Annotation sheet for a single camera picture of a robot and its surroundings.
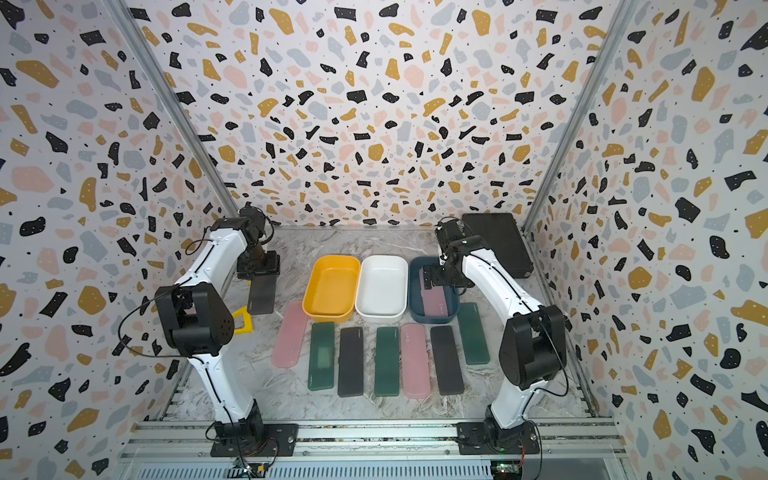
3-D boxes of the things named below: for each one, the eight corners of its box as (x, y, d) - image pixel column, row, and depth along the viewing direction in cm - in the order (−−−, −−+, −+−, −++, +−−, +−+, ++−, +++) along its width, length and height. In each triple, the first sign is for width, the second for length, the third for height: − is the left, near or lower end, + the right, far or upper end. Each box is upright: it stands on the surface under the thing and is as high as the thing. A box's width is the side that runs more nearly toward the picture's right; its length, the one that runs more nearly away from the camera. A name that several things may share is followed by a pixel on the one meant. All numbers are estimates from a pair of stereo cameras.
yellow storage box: (303, 324, 97) (298, 314, 92) (317, 267, 112) (313, 255, 107) (356, 325, 97) (353, 314, 92) (362, 267, 112) (360, 255, 107)
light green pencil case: (309, 391, 84) (307, 389, 82) (313, 326, 96) (311, 323, 94) (334, 388, 84) (332, 385, 82) (334, 323, 97) (333, 320, 95)
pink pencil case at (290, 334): (270, 367, 88) (268, 364, 86) (288, 304, 102) (286, 301, 100) (296, 367, 88) (294, 365, 86) (311, 304, 102) (309, 301, 100)
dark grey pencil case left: (338, 397, 82) (336, 395, 81) (341, 332, 95) (340, 328, 93) (362, 395, 83) (361, 393, 81) (362, 330, 95) (361, 327, 93)
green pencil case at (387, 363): (373, 396, 83) (372, 394, 81) (377, 330, 95) (376, 327, 94) (399, 396, 83) (399, 394, 81) (400, 330, 95) (400, 327, 94)
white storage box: (354, 324, 97) (351, 314, 92) (360, 266, 112) (359, 255, 107) (408, 324, 97) (409, 314, 92) (408, 266, 112) (408, 255, 108)
